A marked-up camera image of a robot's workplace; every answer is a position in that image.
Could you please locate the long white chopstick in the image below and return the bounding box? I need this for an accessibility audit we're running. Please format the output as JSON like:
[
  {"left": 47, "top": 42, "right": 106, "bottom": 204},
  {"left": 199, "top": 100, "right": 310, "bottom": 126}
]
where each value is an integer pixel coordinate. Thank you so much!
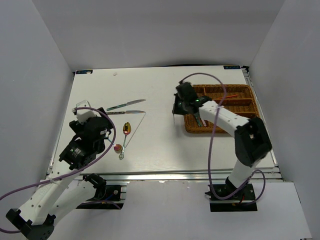
[{"left": 125, "top": 112, "right": 147, "bottom": 148}]

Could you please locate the orange chopstick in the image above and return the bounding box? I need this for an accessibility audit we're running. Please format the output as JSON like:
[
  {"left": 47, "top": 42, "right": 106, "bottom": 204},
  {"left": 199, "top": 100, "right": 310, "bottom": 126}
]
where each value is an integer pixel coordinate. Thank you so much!
[{"left": 214, "top": 94, "right": 238, "bottom": 100}]

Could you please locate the teal handled knife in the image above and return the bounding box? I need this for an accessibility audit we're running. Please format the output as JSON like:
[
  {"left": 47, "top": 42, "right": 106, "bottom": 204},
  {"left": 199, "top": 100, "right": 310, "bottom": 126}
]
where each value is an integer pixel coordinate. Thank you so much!
[{"left": 106, "top": 99, "right": 146, "bottom": 111}]

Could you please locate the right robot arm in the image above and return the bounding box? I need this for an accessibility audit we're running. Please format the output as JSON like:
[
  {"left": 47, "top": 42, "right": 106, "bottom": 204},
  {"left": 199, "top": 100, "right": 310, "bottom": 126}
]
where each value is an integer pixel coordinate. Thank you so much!
[{"left": 172, "top": 80, "right": 272, "bottom": 200}]

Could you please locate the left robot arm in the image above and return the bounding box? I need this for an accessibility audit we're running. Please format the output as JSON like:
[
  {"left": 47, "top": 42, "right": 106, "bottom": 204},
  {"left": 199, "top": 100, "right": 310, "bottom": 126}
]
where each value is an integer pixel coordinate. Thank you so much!
[{"left": 6, "top": 105, "right": 116, "bottom": 240}]

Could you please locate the small rainbow spoon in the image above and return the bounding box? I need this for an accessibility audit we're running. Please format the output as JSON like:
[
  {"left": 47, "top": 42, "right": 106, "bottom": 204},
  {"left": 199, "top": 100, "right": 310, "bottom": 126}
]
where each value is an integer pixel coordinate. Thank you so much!
[{"left": 104, "top": 137, "right": 123, "bottom": 153}]

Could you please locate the gold iridescent spoon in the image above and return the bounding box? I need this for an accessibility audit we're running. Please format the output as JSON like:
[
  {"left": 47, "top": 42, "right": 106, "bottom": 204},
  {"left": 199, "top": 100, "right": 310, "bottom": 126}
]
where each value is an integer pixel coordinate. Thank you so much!
[{"left": 118, "top": 122, "right": 132, "bottom": 160}]

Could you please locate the table logo sticker right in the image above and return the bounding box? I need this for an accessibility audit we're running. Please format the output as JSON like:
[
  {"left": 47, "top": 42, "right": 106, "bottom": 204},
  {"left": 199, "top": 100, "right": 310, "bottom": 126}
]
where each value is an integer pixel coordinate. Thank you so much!
[{"left": 223, "top": 65, "right": 241, "bottom": 70}]

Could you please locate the table logo sticker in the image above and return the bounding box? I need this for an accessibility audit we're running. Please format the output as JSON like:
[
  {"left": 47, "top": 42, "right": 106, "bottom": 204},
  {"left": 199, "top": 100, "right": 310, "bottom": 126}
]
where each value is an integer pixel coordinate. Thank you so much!
[
  {"left": 223, "top": 65, "right": 241, "bottom": 70},
  {"left": 75, "top": 69, "right": 93, "bottom": 75}
]

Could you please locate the brown wicker cutlery basket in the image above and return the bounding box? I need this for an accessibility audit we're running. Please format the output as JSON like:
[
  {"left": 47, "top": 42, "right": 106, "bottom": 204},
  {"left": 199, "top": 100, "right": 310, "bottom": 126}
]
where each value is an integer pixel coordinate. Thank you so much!
[{"left": 184, "top": 84, "right": 260, "bottom": 134}]

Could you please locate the table logo sticker left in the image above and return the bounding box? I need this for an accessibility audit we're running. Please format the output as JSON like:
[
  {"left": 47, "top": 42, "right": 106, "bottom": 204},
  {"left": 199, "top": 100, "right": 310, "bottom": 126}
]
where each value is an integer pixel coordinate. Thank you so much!
[{"left": 75, "top": 69, "right": 93, "bottom": 75}]

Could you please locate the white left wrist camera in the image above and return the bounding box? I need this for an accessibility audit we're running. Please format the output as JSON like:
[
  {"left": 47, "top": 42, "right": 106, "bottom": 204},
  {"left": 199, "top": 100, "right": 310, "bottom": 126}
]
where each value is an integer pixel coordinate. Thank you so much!
[{"left": 72, "top": 100, "right": 96, "bottom": 125}]

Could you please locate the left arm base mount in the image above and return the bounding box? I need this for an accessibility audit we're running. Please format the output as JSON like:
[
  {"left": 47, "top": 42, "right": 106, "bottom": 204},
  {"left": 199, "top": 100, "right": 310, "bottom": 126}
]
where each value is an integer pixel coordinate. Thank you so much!
[{"left": 77, "top": 173, "right": 127, "bottom": 210}]

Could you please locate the aluminium table frame rail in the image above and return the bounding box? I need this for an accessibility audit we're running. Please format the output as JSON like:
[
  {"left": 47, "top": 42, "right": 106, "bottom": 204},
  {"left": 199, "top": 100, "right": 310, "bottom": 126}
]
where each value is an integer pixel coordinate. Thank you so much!
[{"left": 74, "top": 167, "right": 283, "bottom": 181}]

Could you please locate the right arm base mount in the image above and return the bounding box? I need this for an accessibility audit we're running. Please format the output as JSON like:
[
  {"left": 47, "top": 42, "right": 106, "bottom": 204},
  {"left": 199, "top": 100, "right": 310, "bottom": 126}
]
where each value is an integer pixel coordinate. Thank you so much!
[{"left": 205, "top": 183, "right": 258, "bottom": 213}]

